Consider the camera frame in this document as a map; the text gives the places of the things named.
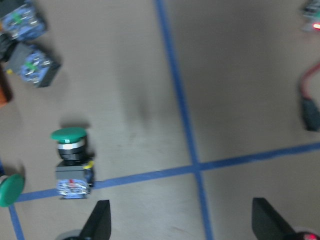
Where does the red black power cable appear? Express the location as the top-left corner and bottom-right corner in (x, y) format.
(298, 61), (320, 133)

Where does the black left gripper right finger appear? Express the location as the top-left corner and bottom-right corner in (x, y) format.
(251, 197), (297, 240)

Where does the yellow push button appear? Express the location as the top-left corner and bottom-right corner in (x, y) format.
(0, 0), (47, 42)
(4, 42), (61, 88)

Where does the orange printed cylinder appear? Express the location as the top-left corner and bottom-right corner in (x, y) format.
(0, 66), (13, 108)

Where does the yellow push button far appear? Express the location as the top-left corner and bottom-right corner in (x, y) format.
(0, 0), (47, 42)

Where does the yellow push button near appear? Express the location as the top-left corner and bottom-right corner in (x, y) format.
(4, 42), (61, 88)

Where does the small motor controller board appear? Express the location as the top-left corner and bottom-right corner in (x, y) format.
(301, 0), (320, 32)

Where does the green push button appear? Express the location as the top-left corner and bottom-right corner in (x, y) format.
(0, 173), (25, 208)
(50, 127), (95, 200)

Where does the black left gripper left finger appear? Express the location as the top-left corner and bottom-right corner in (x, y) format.
(78, 200), (111, 240)

